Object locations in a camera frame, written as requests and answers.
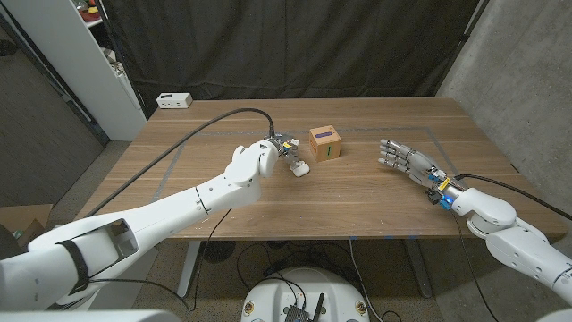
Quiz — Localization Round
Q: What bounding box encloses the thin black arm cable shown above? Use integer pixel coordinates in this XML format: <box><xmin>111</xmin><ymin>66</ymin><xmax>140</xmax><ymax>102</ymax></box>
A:
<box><xmin>450</xmin><ymin>209</ymin><xmax>501</xmax><ymax>322</ymax></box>
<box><xmin>87</xmin><ymin>208</ymin><xmax>233</xmax><ymax>313</ymax></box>

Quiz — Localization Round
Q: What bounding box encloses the white table leg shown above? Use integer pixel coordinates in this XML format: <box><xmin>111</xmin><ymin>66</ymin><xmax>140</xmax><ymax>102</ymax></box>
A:
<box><xmin>176</xmin><ymin>240</ymin><xmax>202</xmax><ymax>300</ymax></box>

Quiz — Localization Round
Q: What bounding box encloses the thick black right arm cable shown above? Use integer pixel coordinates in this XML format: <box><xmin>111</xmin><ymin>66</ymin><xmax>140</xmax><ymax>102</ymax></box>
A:
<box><xmin>453</xmin><ymin>173</ymin><xmax>572</xmax><ymax>223</ymax></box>

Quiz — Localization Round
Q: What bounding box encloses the white cabinet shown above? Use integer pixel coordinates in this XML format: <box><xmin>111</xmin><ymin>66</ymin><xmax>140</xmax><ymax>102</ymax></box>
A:
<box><xmin>0</xmin><ymin>0</ymin><xmax>147</xmax><ymax>142</ymax></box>

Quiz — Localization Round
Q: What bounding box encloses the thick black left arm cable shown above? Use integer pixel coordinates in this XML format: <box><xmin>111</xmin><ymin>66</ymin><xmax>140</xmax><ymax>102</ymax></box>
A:
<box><xmin>84</xmin><ymin>107</ymin><xmax>276</xmax><ymax>218</ymax></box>

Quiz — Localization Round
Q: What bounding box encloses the grey electronics box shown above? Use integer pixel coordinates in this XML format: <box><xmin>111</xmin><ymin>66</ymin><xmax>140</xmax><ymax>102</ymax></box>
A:
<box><xmin>284</xmin><ymin>304</ymin><xmax>310</xmax><ymax>322</ymax></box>

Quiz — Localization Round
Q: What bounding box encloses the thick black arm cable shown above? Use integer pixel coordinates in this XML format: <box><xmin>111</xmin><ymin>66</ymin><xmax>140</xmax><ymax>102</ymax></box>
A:
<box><xmin>453</xmin><ymin>173</ymin><xmax>572</xmax><ymax>223</ymax></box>
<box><xmin>84</xmin><ymin>107</ymin><xmax>276</xmax><ymax>218</ymax></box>

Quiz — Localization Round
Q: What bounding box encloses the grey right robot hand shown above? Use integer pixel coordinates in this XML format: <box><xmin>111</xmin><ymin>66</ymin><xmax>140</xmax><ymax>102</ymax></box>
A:
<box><xmin>377</xmin><ymin>138</ymin><xmax>447</xmax><ymax>188</ymax></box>

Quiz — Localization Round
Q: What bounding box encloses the grey table leg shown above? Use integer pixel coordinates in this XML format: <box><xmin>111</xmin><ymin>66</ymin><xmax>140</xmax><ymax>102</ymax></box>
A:
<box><xmin>403</xmin><ymin>238</ymin><xmax>433</xmax><ymax>300</ymax></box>

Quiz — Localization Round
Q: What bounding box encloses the wooden block with coloured slots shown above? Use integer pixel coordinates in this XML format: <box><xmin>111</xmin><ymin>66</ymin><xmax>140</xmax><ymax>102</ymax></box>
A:
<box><xmin>308</xmin><ymin>124</ymin><xmax>343</xmax><ymax>163</ymax></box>

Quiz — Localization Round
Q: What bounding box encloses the white floor cable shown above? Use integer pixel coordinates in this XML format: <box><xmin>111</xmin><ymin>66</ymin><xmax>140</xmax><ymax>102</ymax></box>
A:
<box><xmin>348</xmin><ymin>238</ymin><xmax>382</xmax><ymax>322</ymax></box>

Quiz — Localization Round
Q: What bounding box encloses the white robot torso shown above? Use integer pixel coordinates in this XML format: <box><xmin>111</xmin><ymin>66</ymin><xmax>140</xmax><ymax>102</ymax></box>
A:
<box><xmin>0</xmin><ymin>309</ymin><xmax>182</xmax><ymax>322</ymax></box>

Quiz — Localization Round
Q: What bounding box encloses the cardboard box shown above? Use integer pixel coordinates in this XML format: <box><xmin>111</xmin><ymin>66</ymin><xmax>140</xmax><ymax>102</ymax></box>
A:
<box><xmin>0</xmin><ymin>204</ymin><xmax>54</xmax><ymax>248</ymax></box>

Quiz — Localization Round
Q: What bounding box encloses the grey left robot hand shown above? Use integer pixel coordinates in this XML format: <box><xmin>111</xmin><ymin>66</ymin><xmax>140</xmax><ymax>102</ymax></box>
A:
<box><xmin>270</xmin><ymin>132</ymin><xmax>309</xmax><ymax>174</ymax></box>

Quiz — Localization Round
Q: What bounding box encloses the black antenna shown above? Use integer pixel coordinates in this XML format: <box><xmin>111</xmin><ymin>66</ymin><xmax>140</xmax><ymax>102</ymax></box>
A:
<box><xmin>311</xmin><ymin>292</ymin><xmax>326</xmax><ymax>322</ymax></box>

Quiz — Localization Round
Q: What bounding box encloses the white AirPods case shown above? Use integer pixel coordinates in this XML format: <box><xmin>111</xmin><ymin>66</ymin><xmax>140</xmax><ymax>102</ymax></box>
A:
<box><xmin>289</xmin><ymin>160</ymin><xmax>311</xmax><ymax>179</ymax></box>

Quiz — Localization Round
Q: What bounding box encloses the black backdrop stand pole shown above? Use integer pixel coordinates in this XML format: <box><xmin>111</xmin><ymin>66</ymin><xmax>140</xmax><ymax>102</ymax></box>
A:
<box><xmin>435</xmin><ymin>0</ymin><xmax>492</xmax><ymax>97</ymax></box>

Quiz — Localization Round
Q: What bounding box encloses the white power strip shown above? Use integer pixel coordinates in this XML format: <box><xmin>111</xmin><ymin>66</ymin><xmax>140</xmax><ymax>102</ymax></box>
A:
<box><xmin>156</xmin><ymin>92</ymin><xmax>194</xmax><ymax>110</ymax></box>

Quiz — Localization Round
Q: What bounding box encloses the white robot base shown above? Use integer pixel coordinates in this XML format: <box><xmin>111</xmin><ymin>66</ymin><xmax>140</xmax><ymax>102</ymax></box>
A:
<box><xmin>240</xmin><ymin>267</ymin><xmax>371</xmax><ymax>322</ymax></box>

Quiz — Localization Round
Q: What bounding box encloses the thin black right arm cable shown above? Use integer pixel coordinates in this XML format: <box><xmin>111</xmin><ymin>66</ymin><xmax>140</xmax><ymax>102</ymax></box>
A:
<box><xmin>450</xmin><ymin>209</ymin><xmax>501</xmax><ymax>322</ymax></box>

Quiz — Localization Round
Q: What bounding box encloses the black curtain backdrop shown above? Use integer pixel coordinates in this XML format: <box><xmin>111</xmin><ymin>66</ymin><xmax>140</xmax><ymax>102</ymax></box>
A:
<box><xmin>100</xmin><ymin>0</ymin><xmax>483</xmax><ymax>118</ymax></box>

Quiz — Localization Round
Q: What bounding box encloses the grey tape outline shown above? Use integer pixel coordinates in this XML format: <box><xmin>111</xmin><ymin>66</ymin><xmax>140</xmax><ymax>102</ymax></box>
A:
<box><xmin>151</xmin><ymin>126</ymin><xmax>468</xmax><ymax>202</ymax></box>

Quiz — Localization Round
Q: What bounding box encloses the red item on shelf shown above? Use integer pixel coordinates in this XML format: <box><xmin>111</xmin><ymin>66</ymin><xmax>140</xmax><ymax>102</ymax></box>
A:
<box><xmin>79</xmin><ymin>6</ymin><xmax>102</xmax><ymax>23</ymax></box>

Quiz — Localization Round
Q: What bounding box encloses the black round floor device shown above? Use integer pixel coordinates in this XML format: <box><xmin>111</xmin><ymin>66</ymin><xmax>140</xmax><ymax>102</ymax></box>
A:
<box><xmin>199</xmin><ymin>240</ymin><xmax>237</xmax><ymax>264</ymax></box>

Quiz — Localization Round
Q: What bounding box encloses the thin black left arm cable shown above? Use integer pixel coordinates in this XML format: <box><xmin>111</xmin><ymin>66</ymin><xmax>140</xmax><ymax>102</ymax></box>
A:
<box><xmin>87</xmin><ymin>208</ymin><xmax>233</xmax><ymax>313</ymax></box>

